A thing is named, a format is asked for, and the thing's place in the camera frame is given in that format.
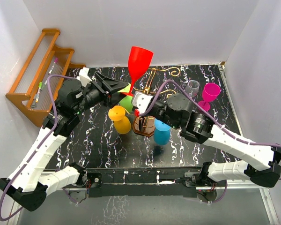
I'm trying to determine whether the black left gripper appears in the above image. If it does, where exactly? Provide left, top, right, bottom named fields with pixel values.
left=74, top=73, right=129, bottom=115

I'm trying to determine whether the gold wire wine glass rack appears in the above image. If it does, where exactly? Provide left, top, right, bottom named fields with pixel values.
left=124, top=66, right=180, bottom=137

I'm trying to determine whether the clear wine glass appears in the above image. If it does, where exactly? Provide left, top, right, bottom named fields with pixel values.
left=185, top=80, right=200, bottom=98

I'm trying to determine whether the red wine glass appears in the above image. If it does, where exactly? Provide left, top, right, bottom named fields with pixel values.
left=121, top=46, right=154, bottom=96

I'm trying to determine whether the magenta wine glass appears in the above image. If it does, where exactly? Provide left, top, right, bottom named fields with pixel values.
left=198, top=83, right=221, bottom=111

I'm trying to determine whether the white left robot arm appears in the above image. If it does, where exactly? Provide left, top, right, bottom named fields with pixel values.
left=0, top=72, right=129, bottom=211

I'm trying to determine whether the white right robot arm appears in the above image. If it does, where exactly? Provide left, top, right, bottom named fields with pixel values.
left=147, top=93, right=281, bottom=188

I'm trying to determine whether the green wine glass cream base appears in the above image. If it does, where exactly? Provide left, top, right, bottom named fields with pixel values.
left=119, top=84, right=133, bottom=113

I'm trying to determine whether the blue wine glass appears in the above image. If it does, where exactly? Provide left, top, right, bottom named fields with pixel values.
left=153, top=119, right=171, bottom=145

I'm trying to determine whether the orange wine glass yellow base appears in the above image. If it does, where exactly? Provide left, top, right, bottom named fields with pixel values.
left=108, top=105, right=131, bottom=135

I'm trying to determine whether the wooden tiered shelf rack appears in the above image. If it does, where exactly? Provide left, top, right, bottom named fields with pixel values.
left=6, top=28, right=85, bottom=127

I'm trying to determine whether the purple capped marker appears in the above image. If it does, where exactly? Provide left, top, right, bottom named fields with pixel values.
left=48, top=58, right=58, bottom=75

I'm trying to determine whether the green capped marker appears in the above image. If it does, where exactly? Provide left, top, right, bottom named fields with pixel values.
left=35, top=82, right=43, bottom=103

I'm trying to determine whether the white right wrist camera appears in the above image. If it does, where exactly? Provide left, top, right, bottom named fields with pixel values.
left=131, top=91, right=153, bottom=117

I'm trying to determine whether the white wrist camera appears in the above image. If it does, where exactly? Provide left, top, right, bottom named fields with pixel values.
left=77, top=67, right=92, bottom=88
left=131, top=91, right=153, bottom=117

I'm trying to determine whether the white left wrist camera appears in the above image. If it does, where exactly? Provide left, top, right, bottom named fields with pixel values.
left=77, top=67, right=92, bottom=88

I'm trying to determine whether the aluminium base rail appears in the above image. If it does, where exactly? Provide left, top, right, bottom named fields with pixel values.
left=11, top=174, right=279, bottom=225

